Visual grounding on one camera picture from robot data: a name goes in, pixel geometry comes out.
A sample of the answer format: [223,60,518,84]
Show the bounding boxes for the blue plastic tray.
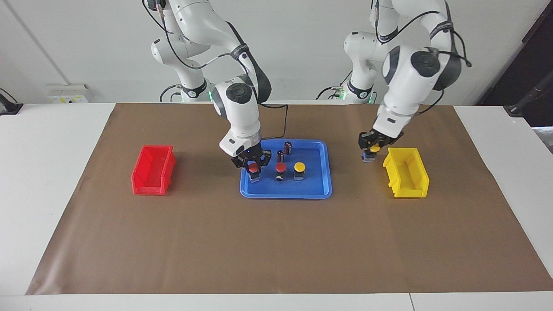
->
[239,138,333,200]

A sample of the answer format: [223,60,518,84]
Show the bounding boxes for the yellow plastic bin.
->
[382,147,430,199]

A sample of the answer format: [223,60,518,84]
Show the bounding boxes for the brown table mat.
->
[25,102,553,295]

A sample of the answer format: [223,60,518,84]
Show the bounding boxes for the red plastic bin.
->
[131,144,177,196]

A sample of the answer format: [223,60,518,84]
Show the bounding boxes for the black stand pole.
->
[503,82,553,117]

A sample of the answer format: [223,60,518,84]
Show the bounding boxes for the grey metal object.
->
[533,126,553,155]

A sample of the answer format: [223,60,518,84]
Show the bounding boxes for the dark background panel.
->
[477,0,553,127]

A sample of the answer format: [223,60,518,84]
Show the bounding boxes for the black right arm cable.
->
[143,0,289,141]

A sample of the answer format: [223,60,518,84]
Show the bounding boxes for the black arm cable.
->
[374,0,472,116]
[143,0,289,141]

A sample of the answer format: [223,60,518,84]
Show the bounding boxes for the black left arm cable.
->
[374,0,472,116]

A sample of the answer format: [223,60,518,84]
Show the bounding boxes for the black left base cable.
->
[317,69,353,101]

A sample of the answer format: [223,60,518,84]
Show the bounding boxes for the black base cable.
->
[159,84,182,103]
[317,69,353,101]

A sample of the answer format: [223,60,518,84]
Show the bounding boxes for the black right base cable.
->
[159,84,182,103]

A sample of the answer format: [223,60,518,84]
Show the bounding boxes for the white wall socket strip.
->
[48,84,89,103]

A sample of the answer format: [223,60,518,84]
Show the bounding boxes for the black clamp mount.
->
[0,89,23,115]

